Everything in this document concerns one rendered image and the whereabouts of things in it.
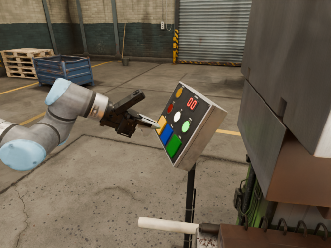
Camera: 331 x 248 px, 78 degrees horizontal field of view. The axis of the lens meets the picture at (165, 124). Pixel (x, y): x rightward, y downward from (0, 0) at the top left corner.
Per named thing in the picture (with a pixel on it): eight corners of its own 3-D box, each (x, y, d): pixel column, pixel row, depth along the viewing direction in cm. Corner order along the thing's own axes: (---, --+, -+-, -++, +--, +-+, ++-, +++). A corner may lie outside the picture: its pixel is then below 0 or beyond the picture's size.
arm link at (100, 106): (96, 88, 69) (96, 97, 61) (110, 94, 72) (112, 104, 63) (86, 111, 72) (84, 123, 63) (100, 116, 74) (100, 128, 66)
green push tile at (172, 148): (170, 158, 81) (180, 142, 79) (165, 148, 87) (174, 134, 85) (174, 159, 82) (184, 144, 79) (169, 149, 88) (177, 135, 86)
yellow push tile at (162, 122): (158, 134, 98) (165, 121, 96) (154, 127, 105) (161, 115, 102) (161, 135, 99) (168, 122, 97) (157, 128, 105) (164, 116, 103)
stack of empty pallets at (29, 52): (6, 76, 627) (-3, 50, 595) (30, 70, 702) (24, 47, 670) (38, 79, 592) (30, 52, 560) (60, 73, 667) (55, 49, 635)
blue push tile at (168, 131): (164, 145, 89) (172, 131, 87) (159, 136, 96) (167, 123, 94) (167, 146, 90) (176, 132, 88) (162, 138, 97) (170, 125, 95)
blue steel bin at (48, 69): (38, 85, 531) (30, 56, 499) (65, 78, 593) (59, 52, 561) (69, 93, 477) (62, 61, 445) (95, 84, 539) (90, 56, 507)
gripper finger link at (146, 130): (154, 138, 79) (132, 130, 75) (161, 125, 77) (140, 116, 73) (156, 141, 76) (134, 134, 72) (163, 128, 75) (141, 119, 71)
